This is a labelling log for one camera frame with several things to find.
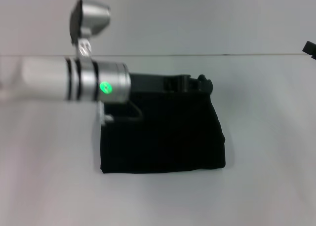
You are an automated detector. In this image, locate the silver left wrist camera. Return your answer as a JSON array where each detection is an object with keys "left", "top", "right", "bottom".
[{"left": 69, "top": 0, "right": 111, "bottom": 58}]

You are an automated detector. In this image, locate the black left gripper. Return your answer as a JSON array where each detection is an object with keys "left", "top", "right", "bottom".
[{"left": 128, "top": 73, "right": 214, "bottom": 106}]

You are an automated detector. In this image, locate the black t-shirt white print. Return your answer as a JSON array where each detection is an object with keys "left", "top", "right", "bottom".
[{"left": 100, "top": 86, "right": 227, "bottom": 175}]

